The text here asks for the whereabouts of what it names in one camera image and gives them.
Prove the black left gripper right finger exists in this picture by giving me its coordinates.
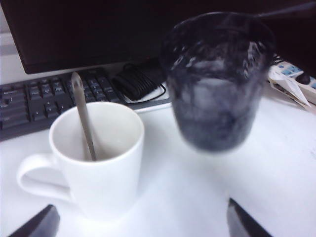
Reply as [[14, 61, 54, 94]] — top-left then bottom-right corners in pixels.
[[227, 197, 275, 237]]

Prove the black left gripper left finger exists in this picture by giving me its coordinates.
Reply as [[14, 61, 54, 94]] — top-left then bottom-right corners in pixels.
[[8, 204, 61, 237]]

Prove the black textured glass cup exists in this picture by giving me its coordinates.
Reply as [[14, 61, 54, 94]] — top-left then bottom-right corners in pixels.
[[159, 11, 276, 153]]

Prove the white raised board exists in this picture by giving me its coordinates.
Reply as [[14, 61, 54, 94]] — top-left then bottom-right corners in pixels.
[[0, 93, 316, 237]]

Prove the white ceramic mug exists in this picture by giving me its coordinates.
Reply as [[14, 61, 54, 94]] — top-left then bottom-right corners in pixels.
[[16, 101, 145, 219]]

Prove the metal spoon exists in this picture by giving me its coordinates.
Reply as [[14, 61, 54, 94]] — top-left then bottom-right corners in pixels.
[[71, 71, 97, 161]]

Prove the black keyboard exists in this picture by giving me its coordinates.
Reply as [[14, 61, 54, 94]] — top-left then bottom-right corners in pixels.
[[0, 68, 129, 142]]

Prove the folded paper stack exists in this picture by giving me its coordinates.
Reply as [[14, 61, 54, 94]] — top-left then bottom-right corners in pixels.
[[268, 74, 311, 107]]

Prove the black round power plug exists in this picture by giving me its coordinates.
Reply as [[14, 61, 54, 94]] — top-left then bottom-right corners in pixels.
[[297, 73, 312, 85]]

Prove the white power strip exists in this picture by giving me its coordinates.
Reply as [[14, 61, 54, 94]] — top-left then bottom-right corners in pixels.
[[268, 58, 316, 104]]

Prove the black computer monitor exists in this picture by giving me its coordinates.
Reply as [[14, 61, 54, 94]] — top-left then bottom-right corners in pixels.
[[0, 0, 316, 75]]

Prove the black coiled cable bundle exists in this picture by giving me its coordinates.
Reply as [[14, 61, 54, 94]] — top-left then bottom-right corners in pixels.
[[112, 63, 167, 101]]

